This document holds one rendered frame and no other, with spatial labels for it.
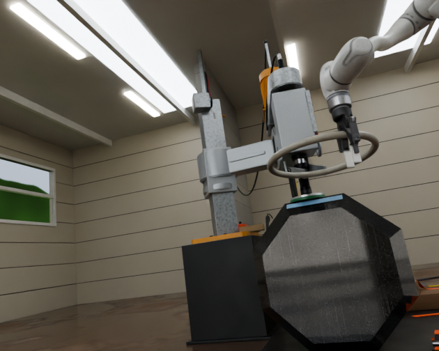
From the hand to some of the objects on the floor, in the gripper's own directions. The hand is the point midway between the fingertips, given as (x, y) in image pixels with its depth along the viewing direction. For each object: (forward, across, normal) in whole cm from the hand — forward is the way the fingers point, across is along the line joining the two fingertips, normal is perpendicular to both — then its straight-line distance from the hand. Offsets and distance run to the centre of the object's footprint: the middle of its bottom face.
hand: (352, 157), depth 130 cm
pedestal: (+76, +190, +18) cm, 206 cm away
